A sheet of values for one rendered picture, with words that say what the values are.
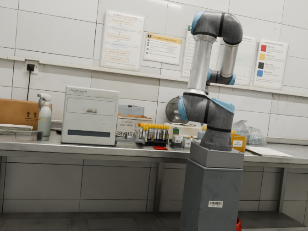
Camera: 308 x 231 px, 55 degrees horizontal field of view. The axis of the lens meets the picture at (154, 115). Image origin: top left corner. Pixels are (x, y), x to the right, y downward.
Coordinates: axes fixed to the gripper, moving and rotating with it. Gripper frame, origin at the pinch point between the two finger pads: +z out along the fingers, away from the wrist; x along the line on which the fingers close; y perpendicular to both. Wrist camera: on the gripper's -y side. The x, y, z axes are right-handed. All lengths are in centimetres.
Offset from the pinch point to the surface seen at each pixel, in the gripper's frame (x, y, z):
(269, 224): -31, -73, 76
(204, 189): 58, 14, 25
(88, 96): 24, 71, -10
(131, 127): -9.2, 44.3, 7.3
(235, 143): 6.9, -20.2, 9.5
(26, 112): -4, 108, 3
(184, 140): 9.5, 12.9, 10.2
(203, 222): 57, 13, 40
